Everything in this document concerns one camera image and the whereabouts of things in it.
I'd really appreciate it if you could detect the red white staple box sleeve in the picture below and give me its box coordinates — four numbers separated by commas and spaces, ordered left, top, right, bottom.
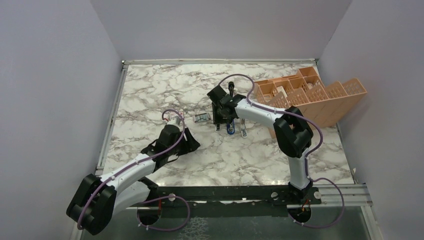
168, 111, 180, 120

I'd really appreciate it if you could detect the aluminium front frame rail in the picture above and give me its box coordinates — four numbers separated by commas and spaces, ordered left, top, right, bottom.
113, 181, 373, 212

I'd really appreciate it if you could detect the staple box tray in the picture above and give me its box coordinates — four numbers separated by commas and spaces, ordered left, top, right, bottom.
193, 112, 211, 123

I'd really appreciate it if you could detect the purple cable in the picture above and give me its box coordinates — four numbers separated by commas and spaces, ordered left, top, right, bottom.
76, 109, 191, 232
216, 73, 346, 230

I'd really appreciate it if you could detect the blue stapler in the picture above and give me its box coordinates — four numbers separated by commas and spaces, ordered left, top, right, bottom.
226, 81, 236, 136

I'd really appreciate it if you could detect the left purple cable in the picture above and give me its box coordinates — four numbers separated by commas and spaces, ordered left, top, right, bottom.
76, 109, 191, 232

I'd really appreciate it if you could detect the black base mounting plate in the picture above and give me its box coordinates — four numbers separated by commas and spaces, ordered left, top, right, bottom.
132, 185, 322, 219

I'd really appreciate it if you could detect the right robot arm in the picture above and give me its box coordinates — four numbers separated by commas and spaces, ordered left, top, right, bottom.
207, 85, 314, 204

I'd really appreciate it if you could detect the white tube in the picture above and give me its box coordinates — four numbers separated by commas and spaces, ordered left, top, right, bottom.
240, 118, 248, 138

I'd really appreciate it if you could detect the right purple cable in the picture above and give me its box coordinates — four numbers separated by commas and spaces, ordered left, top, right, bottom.
216, 73, 346, 230

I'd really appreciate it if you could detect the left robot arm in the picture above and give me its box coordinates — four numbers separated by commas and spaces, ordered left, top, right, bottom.
66, 124, 200, 235

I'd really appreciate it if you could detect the peach plastic desk organizer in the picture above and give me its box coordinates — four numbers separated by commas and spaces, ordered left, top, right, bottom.
253, 67, 367, 128

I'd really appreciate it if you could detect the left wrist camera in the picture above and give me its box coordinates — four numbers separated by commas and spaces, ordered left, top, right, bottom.
166, 115, 183, 128

